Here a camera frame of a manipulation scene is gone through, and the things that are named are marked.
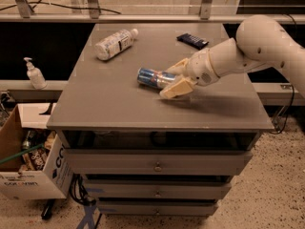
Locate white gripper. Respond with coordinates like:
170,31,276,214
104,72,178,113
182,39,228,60
160,49,219,99

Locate blue silver redbull can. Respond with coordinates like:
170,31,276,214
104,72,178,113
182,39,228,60
137,68,175,89

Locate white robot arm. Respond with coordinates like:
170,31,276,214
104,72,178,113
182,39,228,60
160,15,305,99

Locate dark snack bar wrapper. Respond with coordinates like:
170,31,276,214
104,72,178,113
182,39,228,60
176,33,209,50

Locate white plastic bottle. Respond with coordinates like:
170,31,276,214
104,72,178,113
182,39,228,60
94,29,138,61

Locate grey drawer cabinet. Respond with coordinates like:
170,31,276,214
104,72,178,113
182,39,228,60
48,23,273,216

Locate white pump dispenser bottle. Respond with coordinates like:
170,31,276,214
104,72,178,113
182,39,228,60
24,57,47,90

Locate white cardboard box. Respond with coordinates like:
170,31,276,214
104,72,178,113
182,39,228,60
0,103,73,199

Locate green rod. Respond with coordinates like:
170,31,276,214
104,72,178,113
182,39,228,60
0,143,45,164

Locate black floor cables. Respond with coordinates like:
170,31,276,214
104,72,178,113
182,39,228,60
40,174,103,229

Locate black cable on ledge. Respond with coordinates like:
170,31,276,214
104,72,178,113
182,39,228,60
0,0,122,15

